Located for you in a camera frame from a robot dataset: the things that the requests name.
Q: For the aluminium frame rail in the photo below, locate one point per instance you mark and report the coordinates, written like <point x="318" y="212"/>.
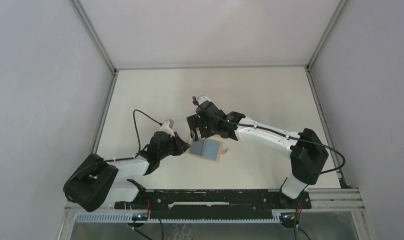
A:
<point x="213" y="67"/>
<point x="327" y="199"/>

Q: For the left aluminium frame post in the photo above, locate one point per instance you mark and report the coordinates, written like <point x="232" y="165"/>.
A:
<point x="91" y="31"/>

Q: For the back aluminium frame rail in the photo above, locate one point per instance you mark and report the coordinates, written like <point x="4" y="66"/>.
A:
<point x="213" y="67"/>

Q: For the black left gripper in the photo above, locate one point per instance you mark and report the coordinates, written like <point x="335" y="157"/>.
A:
<point x="181" y="146"/>

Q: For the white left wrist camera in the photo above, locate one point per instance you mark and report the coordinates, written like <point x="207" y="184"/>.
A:
<point x="167" y="127"/>

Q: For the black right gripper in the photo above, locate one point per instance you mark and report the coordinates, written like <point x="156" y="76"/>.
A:
<point x="196" y="120"/>

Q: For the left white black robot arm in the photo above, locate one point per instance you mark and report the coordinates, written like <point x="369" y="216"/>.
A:
<point x="98" y="182"/>

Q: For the aluminium frame post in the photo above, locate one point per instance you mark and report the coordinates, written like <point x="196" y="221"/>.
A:
<point x="326" y="34"/>
<point x="91" y="31"/>

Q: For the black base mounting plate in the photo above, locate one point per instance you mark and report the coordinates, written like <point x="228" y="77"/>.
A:
<point x="194" y="212"/>

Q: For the right aluminium frame post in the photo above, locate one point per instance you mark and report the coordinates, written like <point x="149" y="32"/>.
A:
<point x="326" y="34"/>

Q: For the left green controller board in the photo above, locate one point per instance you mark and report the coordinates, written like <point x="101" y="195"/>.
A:
<point x="140" y="217"/>

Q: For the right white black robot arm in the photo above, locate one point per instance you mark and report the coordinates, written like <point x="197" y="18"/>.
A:
<point x="304" y="149"/>

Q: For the aluminium frame front rail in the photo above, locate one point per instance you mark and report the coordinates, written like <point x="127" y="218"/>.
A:
<point x="327" y="199"/>

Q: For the green controller board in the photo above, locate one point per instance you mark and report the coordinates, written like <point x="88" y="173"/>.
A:
<point x="140" y="217"/>
<point x="289" y="218"/>

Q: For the right green controller board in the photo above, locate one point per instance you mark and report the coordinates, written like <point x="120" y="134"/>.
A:
<point x="289" y="218"/>

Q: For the white cable duct strip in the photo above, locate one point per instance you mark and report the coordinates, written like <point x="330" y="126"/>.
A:
<point x="122" y="217"/>

